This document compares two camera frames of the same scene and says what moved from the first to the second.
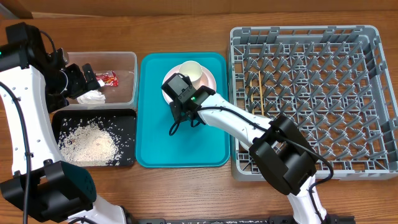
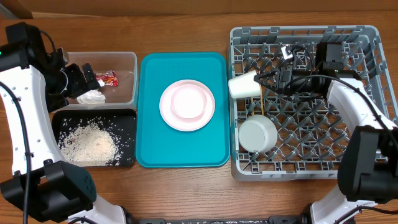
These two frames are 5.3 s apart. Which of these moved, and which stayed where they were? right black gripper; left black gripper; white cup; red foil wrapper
Moved: white cup; right black gripper
Stayed: red foil wrapper; left black gripper
